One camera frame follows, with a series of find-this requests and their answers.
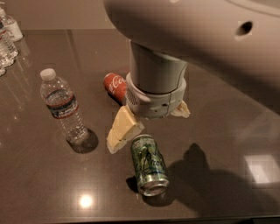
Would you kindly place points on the clear bottle with red label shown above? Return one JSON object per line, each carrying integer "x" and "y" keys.
{"x": 8, "y": 48}

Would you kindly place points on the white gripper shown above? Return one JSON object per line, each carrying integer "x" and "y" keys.
{"x": 156, "y": 102}

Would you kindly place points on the clear plastic water bottle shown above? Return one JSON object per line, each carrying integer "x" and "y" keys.
{"x": 63, "y": 106}

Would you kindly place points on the green soda can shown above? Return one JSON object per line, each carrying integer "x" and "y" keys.
{"x": 149, "y": 165}

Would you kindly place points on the clear bottle at left edge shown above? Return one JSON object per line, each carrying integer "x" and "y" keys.
{"x": 5, "y": 61}

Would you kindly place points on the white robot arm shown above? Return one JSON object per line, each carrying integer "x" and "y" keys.
{"x": 237, "y": 39}

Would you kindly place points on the white labelled bottle at back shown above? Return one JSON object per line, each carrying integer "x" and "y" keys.
{"x": 11, "y": 25}

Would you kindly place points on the red Coca-Cola can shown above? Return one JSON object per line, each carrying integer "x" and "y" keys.
{"x": 116, "y": 86}

